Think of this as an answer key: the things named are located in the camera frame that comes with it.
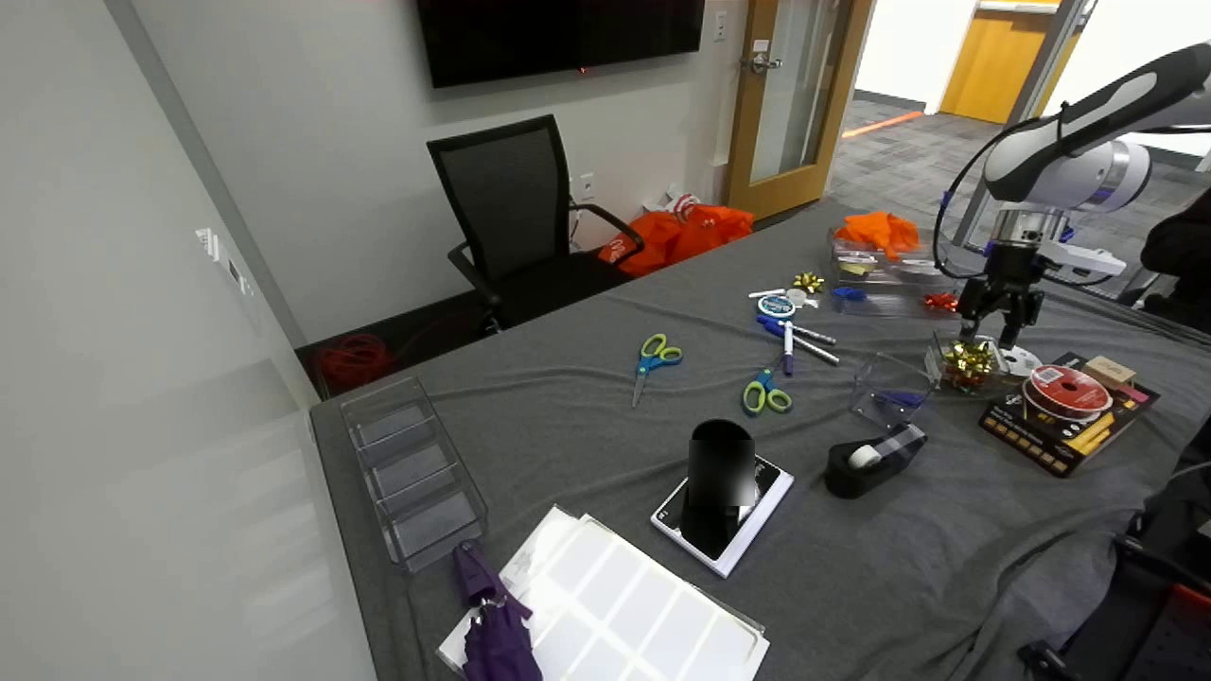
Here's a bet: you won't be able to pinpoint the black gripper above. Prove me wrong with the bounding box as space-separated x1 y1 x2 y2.
954 238 1047 350

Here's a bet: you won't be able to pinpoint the large gold gift bow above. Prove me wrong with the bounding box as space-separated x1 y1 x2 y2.
939 338 1008 397

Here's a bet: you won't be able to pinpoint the large white ribbon spool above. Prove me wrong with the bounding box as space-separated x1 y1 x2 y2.
999 340 1047 380

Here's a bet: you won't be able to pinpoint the small clear plastic container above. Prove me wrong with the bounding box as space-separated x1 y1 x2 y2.
924 331 1010 399

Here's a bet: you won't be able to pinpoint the orange ribbon spool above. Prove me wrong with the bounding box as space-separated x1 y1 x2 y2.
1017 363 1115 427

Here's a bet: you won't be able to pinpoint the clear container with blue pens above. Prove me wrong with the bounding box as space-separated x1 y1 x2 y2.
853 380 934 432

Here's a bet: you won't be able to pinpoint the clear tiered plastic organizer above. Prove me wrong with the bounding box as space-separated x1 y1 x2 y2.
825 211 978 320

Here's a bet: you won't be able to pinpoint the yellow sticky note pad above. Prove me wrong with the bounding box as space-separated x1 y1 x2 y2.
1086 350 1139 391

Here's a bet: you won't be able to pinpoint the black flat cardboard box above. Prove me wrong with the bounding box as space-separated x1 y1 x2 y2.
978 350 1163 479

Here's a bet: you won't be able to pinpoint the orange tissue paper bunch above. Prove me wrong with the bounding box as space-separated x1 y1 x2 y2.
832 208 929 261

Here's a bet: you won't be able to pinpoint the yellow highlighter marker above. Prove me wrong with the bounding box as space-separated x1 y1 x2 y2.
1064 413 1119 462

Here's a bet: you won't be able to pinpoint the black tape dispenser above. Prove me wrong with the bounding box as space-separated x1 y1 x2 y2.
823 420 931 503

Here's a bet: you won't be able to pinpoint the blue white marker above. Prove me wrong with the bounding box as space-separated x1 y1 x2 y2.
777 317 803 380

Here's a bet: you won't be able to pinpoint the green blue scissors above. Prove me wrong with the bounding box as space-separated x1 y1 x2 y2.
737 367 798 420
629 329 685 409

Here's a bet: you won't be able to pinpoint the yellow wooden door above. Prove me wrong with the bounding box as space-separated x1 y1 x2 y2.
939 0 1069 127

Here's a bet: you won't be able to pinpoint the wooden glass door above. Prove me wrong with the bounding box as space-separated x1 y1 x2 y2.
723 0 880 224

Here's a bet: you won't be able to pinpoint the orange plastic bag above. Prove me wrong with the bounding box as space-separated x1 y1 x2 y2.
597 201 759 281

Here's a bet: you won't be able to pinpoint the black cup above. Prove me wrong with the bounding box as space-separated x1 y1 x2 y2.
680 417 759 565

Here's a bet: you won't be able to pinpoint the black robot stand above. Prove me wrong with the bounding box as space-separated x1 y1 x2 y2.
1017 413 1211 681

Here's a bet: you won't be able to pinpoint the gray tablecloth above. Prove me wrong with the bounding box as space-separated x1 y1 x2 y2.
306 191 1211 681

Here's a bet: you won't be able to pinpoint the black mesh office chair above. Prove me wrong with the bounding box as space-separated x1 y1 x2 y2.
423 108 647 331

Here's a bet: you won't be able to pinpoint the purple cloth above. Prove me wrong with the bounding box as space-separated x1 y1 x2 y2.
452 539 545 681

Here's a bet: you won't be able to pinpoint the clear compartment tray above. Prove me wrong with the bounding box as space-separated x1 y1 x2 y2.
337 373 494 576

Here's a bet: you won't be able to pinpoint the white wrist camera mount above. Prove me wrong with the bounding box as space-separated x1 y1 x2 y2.
1040 238 1131 287

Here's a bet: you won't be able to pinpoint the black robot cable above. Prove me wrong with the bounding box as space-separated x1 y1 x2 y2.
929 117 1013 287

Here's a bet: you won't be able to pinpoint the black wall television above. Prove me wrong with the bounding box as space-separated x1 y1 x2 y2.
412 0 709 90

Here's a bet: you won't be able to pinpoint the white wall thermostat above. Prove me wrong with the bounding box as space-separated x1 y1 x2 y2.
192 224 249 295

